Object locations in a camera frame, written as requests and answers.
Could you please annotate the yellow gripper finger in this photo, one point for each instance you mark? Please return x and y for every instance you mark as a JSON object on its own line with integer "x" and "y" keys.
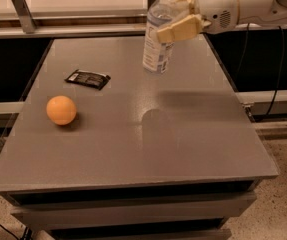
{"x": 186, "y": 6}
{"x": 184, "y": 29}

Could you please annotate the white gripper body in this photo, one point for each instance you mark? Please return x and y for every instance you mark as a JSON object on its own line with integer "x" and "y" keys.
{"x": 217, "y": 6}

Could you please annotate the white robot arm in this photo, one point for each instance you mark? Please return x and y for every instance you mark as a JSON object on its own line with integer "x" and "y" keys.
{"x": 267, "y": 13}

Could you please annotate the black snack packet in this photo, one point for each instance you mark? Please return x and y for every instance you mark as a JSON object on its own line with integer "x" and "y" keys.
{"x": 89, "y": 79}

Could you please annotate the grey drawer cabinet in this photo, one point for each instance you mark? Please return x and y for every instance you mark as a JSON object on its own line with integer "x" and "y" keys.
{"x": 149, "y": 157}

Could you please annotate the orange fruit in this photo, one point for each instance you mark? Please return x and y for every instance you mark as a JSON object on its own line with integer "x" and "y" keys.
{"x": 61, "y": 110}

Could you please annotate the left metal bracket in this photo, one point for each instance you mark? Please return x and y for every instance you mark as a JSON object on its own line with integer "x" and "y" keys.
{"x": 24, "y": 15}

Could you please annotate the metal rail frame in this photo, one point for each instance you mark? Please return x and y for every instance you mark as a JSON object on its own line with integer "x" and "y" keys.
{"x": 13, "y": 26}

